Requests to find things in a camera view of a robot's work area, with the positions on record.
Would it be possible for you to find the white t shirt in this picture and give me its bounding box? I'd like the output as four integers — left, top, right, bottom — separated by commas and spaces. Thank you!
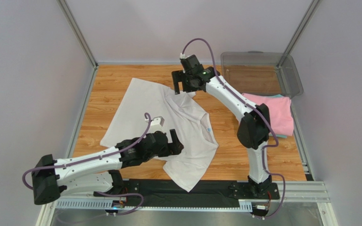
100, 78, 219, 192

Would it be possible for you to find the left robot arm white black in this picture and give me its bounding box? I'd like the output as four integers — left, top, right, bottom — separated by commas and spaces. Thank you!
31, 129, 184, 205

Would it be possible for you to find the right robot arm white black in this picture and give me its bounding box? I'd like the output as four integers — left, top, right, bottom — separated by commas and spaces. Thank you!
172, 54, 272, 198

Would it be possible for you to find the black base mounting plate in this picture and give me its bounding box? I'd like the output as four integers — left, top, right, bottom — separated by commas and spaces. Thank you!
93, 178, 280, 209

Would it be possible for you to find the clear grey plastic bin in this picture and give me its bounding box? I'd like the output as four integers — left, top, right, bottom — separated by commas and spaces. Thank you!
221, 51, 304, 98

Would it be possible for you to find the teal folded t shirt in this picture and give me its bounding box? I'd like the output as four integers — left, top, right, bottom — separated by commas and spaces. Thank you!
270, 94, 288, 138

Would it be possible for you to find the pink folded t shirt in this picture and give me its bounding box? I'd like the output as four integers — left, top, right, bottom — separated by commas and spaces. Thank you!
242, 93, 294, 136

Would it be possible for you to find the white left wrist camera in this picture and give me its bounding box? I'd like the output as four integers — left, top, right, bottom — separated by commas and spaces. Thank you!
150, 116, 165, 127

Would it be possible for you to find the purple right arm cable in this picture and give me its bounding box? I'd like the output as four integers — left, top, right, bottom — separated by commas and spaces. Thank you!
181, 38, 287, 219

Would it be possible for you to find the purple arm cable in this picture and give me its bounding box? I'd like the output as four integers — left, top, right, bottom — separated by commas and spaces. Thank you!
181, 38, 287, 219
22, 113, 153, 217

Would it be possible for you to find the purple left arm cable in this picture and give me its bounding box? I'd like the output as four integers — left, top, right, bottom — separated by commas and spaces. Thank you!
22, 113, 153, 217

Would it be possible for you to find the aluminium frame rail front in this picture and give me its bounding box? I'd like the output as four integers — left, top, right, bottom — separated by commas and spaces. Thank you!
36, 179, 337, 226

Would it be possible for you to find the left aluminium frame post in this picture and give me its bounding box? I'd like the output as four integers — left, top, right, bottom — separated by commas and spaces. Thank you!
57, 0, 99, 68

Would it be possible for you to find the aluminium frame post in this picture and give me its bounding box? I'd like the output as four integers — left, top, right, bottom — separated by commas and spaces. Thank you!
277, 0, 322, 66
57, 0, 99, 68

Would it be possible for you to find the right aluminium frame post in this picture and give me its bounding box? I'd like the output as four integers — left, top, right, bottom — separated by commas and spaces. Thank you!
277, 0, 322, 66

